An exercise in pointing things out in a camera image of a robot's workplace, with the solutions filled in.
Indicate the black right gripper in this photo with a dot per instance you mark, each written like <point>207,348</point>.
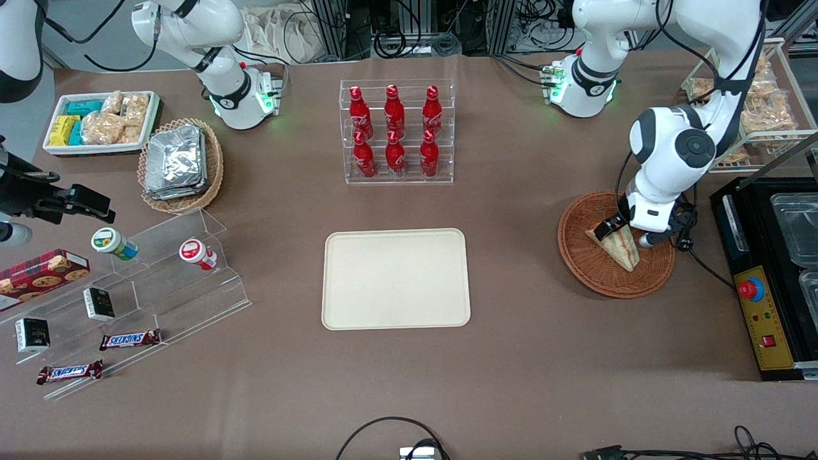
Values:
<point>22,191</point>

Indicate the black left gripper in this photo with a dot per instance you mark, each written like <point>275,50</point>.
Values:
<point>608,227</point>

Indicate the triangular layered sandwich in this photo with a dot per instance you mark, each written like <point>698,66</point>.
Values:
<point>623,253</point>

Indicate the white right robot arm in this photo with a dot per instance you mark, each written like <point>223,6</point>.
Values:
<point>223,83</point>

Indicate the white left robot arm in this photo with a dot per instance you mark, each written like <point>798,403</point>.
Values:
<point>658,185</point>

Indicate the brown round wicker basket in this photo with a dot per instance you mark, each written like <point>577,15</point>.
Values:
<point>601,276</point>

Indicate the light tan wicker basket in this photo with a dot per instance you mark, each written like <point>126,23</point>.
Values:
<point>214,160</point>

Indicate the beige plastic tray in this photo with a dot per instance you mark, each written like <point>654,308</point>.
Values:
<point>396,279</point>

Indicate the green label yogurt cup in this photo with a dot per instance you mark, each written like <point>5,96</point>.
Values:
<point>108,241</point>

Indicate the white plastic snack bin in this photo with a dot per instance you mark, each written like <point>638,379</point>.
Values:
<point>102,149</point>

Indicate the yellow snack pack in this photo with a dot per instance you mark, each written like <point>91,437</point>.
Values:
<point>61,138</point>
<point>64,123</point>

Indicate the teal snack pack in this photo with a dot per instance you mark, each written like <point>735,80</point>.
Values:
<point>75,133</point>
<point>84,107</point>

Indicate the clear bag of crackers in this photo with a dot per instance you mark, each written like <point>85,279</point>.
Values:
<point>135,108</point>
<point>131,135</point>
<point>112,102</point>
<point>101,128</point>

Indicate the foil-wrapped pack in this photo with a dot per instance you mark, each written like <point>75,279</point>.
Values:
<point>172,193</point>
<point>174,156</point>

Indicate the red tartan cookie box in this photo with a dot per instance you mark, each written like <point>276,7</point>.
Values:
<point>38,275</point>

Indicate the small black tea box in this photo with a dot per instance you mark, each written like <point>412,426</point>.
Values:
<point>32,335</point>
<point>99,304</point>

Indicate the red label yogurt cup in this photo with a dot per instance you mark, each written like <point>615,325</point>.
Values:
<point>195,252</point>

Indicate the clear acrylic stepped stand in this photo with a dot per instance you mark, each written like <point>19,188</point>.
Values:
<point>166,291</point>

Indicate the Snickers chocolate bar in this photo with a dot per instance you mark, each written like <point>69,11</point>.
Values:
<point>130,339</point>
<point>70,372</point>

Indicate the clear bag of fried snacks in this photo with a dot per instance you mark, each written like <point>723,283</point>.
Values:
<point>762,65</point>
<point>736,156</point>
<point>770,119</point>
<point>702,89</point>
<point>763,89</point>

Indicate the red emergency stop button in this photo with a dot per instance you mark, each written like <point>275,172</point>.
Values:
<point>751,289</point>

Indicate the clear plastic container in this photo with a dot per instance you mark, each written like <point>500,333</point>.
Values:
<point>795,227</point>
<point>810,291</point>

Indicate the black machine with yellow panel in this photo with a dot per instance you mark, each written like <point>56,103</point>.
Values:
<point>786,300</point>

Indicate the grey metal bar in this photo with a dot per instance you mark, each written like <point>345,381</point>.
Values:
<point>786,152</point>

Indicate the red cola bottle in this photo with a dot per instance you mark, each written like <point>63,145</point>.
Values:
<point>360,112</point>
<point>364,158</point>
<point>432,112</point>
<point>394,112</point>
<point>429,157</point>
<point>395,158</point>

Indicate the clear acrylic bottle rack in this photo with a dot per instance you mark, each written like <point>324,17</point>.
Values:
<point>409,179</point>

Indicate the white cloth bag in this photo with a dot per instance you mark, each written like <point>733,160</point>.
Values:
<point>281,32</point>

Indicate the small grey device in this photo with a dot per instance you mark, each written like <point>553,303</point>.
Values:
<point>418,453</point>

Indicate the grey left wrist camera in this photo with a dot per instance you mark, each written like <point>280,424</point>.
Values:
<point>648,241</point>

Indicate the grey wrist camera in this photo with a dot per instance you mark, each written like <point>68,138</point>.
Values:
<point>16,234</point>
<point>648,241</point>

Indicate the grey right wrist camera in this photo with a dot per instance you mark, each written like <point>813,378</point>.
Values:
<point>16,234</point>

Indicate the aluminium frame post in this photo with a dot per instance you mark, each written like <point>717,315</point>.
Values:
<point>501,25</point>
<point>329,29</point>

